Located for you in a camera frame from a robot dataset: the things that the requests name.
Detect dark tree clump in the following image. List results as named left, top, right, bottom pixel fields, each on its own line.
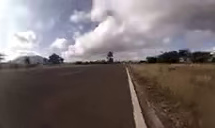
left=47, top=52, right=65, bottom=65

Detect dry grass verge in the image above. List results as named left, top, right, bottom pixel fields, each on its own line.
left=127, top=62, right=215, bottom=128

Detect buildings among trees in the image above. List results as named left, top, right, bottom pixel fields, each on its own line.
left=138, top=49, right=215, bottom=65

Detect grey asphalt road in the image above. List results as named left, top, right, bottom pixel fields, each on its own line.
left=0, top=63, right=138, bottom=128

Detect pale building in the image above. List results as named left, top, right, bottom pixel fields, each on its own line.
left=11, top=54, right=46, bottom=66

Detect lone slim tree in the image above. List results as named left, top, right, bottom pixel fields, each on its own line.
left=106, top=50, right=115, bottom=64

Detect white painted edge line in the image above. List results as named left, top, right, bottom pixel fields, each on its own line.
left=124, top=65, right=148, bottom=128

